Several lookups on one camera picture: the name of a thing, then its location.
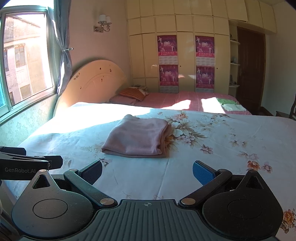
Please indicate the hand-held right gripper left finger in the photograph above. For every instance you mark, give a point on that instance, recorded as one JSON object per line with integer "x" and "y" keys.
{"x": 92, "y": 172}

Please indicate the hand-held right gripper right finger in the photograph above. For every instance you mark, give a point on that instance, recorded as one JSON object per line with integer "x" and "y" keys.
{"x": 203, "y": 172}

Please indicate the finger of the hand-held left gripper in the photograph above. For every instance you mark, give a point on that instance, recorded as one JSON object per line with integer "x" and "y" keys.
{"x": 55, "y": 162}
{"x": 13, "y": 151}

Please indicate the pink sweater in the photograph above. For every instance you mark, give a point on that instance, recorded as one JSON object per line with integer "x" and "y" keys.
{"x": 136, "y": 136}

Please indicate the floral white bed sheet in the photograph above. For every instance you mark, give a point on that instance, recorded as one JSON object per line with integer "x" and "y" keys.
{"x": 219, "y": 148}

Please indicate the folded white cloth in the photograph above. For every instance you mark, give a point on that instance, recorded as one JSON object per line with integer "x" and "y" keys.
{"x": 233, "y": 107}

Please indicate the folded green cloth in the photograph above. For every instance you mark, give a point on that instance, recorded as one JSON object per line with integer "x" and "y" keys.
{"x": 226, "y": 101}

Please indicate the pink checked bed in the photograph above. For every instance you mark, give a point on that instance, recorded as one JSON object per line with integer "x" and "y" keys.
{"x": 180, "y": 99}

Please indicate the light wooden headboard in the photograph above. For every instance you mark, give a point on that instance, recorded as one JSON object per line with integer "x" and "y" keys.
{"x": 92, "y": 83}

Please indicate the orange striped pillow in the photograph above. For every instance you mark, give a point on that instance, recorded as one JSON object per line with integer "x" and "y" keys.
{"x": 131, "y": 93}

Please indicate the building outside window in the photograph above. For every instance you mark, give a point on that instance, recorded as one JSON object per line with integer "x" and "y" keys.
{"x": 25, "y": 58}

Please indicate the floral pillow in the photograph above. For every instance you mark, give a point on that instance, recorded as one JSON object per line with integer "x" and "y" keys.
{"x": 142, "y": 88}

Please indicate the dark wooden chair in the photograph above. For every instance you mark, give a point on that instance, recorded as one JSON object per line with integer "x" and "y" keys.
{"x": 290, "y": 109}

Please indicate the cream corner shelf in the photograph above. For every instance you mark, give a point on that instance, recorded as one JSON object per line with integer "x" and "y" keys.
{"x": 234, "y": 64}

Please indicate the metal curtain holdback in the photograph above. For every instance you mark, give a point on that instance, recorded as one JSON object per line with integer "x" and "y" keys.
{"x": 67, "y": 49}

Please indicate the dark wooden door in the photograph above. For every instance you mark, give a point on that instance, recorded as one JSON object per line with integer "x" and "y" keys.
{"x": 251, "y": 69}

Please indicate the grey curtain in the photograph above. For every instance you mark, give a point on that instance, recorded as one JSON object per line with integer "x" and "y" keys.
{"x": 63, "y": 30}

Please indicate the cream wardrobe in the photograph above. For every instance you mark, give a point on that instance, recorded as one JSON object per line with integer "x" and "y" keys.
{"x": 185, "y": 23}

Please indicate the magenta wall poster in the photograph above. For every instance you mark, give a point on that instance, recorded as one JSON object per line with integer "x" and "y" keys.
{"x": 167, "y": 45}
{"x": 168, "y": 76}
{"x": 205, "y": 77}
{"x": 204, "y": 46}

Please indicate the twin shade wall lamp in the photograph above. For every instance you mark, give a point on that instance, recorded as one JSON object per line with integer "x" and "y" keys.
{"x": 104, "y": 22}

